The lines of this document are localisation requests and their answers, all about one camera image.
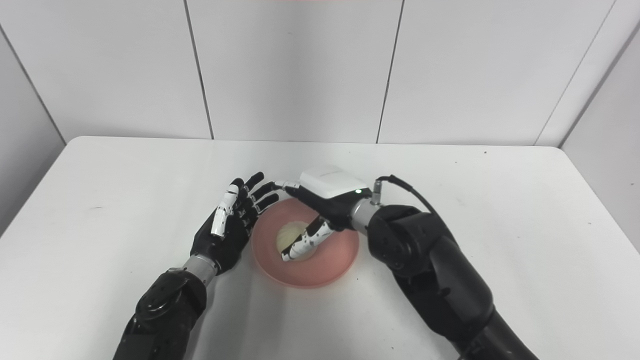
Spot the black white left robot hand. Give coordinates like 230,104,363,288
190,171,280,276

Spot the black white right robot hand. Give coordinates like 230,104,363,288
274,165,373,262

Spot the white steamed bun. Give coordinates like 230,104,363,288
276,221,317,262

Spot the pink round plate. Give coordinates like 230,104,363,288
251,197,360,289

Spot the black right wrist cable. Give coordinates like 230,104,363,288
370,174,438,221

